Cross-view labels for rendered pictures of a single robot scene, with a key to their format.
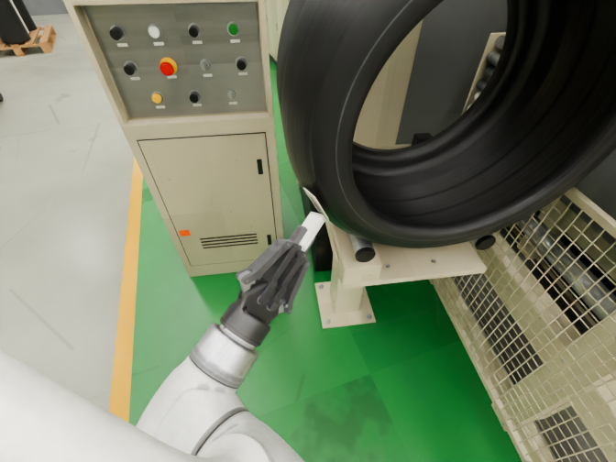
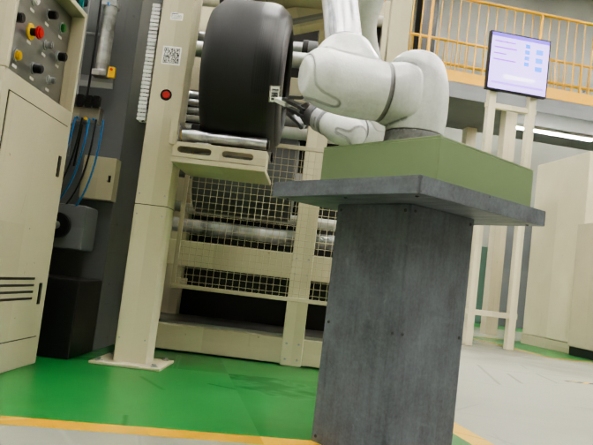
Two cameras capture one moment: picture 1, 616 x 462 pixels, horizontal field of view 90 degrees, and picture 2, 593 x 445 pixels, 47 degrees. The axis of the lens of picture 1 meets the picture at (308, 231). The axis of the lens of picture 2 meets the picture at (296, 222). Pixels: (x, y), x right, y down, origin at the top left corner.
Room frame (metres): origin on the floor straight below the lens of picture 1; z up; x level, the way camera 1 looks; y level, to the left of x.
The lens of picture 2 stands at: (-0.11, 2.40, 0.40)
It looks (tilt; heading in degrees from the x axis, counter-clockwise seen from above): 5 degrees up; 279
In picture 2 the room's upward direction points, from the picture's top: 7 degrees clockwise
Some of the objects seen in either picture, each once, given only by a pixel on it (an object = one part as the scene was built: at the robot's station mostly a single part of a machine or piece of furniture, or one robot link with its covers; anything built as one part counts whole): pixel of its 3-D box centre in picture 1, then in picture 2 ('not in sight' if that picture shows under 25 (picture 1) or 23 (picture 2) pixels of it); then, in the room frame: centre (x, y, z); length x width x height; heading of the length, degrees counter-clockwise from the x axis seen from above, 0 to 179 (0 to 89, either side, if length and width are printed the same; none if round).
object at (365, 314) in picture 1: (344, 301); (133, 359); (0.88, -0.19, 0.01); 0.27 x 0.27 x 0.02; 8
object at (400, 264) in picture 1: (392, 227); (223, 170); (0.63, -0.24, 0.80); 0.37 x 0.36 x 0.02; 98
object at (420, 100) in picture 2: not in sight; (415, 94); (-0.10, 0.62, 0.92); 0.18 x 0.16 x 0.22; 25
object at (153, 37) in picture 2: not in sight; (151, 63); (0.96, -0.15, 1.19); 0.05 x 0.04 x 0.48; 98
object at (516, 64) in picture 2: not in sight; (517, 64); (-0.97, -3.96, 2.60); 0.60 x 0.05 x 0.55; 19
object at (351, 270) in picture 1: (345, 222); (221, 155); (0.61, -0.10, 0.84); 0.36 x 0.09 x 0.06; 8
